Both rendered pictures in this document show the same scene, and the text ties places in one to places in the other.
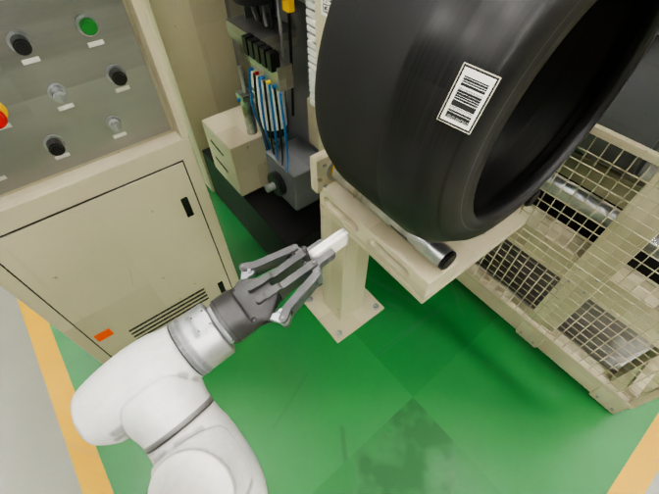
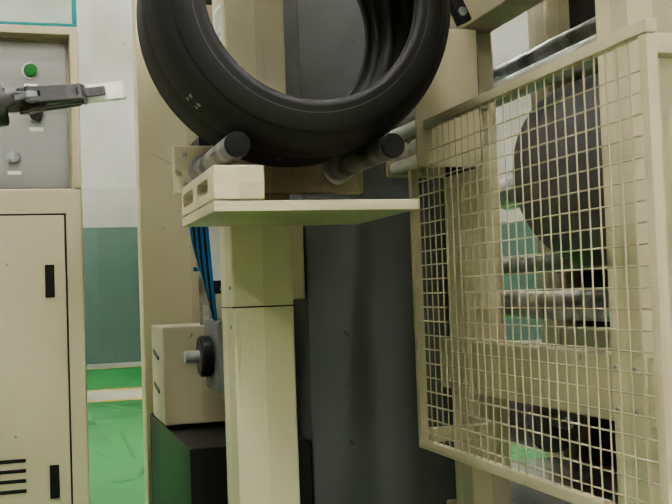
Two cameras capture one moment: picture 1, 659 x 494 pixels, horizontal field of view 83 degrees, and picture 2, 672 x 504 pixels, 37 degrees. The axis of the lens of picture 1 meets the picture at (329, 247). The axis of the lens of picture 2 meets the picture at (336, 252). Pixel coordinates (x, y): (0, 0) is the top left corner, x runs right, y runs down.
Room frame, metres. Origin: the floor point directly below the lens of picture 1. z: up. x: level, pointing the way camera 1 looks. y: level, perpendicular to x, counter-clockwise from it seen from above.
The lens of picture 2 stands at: (-1.11, -0.98, 0.64)
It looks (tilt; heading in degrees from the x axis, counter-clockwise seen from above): 2 degrees up; 21
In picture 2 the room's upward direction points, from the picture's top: 2 degrees counter-clockwise
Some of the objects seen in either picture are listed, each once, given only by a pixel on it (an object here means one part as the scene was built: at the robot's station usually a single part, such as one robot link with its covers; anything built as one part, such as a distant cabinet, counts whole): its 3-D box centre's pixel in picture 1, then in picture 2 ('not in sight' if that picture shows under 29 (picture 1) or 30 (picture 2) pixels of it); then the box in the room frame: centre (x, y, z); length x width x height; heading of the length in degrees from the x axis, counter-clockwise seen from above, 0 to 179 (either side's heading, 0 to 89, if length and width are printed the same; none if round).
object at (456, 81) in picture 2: not in sight; (430, 105); (1.05, -0.40, 1.05); 0.20 x 0.15 x 0.30; 38
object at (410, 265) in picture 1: (381, 228); (219, 193); (0.56, -0.12, 0.83); 0.36 x 0.09 x 0.06; 38
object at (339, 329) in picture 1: (342, 303); not in sight; (0.83, -0.06, 0.01); 0.27 x 0.27 x 0.02; 38
